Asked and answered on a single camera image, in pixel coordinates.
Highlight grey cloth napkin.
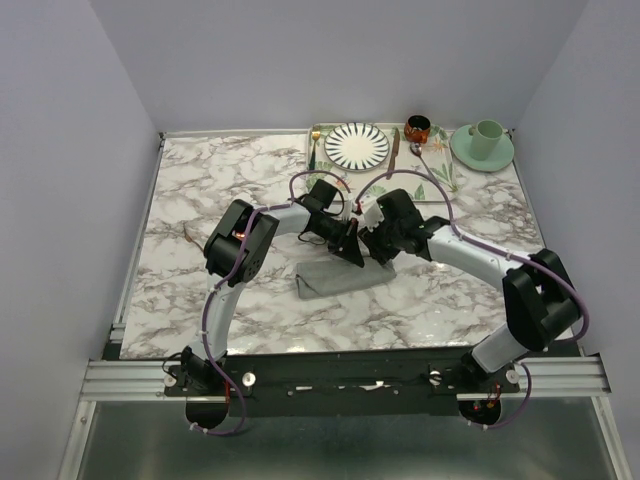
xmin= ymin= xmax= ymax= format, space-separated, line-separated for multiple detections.
xmin=295 ymin=257 xmax=396 ymax=300

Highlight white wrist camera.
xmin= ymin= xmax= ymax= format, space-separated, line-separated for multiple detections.
xmin=341 ymin=199 xmax=362 ymax=221
xmin=363 ymin=202 xmax=385 ymax=231

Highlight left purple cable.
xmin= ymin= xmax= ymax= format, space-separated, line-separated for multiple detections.
xmin=184 ymin=170 xmax=357 ymax=439

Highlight gold green-handled fork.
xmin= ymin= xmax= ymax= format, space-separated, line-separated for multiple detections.
xmin=308 ymin=125 xmax=321 ymax=171

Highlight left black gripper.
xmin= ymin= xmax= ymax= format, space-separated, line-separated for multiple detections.
xmin=314 ymin=215 xmax=363 ymax=267

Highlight aluminium frame rail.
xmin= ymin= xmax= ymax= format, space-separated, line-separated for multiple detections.
xmin=80 ymin=356 xmax=611 ymax=402

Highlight striped white plate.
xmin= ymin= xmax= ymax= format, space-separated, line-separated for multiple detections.
xmin=324 ymin=122 xmax=390 ymax=172

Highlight silver spoon on tray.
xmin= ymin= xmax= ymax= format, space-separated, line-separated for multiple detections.
xmin=410 ymin=142 xmax=439 ymax=183

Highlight copper knife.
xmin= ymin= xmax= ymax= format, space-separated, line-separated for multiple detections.
xmin=386 ymin=127 xmax=400 ymax=179

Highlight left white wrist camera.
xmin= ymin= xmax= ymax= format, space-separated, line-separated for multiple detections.
xmin=341 ymin=199 xmax=362 ymax=221

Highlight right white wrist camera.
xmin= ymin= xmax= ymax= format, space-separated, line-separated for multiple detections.
xmin=363 ymin=202 xmax=385 ymax=231

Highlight green cup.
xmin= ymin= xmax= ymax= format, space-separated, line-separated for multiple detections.
xmin=468 ymin=119 xmax=503 ymax=161

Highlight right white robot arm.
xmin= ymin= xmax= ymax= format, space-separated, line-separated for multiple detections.
xmin=358 ymin=189 xmax=583 ymax=392

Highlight orange black mug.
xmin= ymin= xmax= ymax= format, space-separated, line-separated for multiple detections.
xmin=404 ymin=115 xmax=431 ymax=144

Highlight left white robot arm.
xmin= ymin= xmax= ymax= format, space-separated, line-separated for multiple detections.
xmin=180 ymin=180 xmax=364 ymax=395

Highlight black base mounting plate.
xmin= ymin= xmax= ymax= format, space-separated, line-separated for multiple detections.
xmin=165 ymin=347 xmax=520 ymax=418

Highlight green saucer plate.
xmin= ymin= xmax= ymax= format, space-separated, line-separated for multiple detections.
xmin=449 ymin=124 xmax=515 ymax=173

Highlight floral serving tray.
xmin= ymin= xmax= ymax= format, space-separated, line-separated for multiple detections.
xmin=305 ymin=122 xmax=460 ymax=203

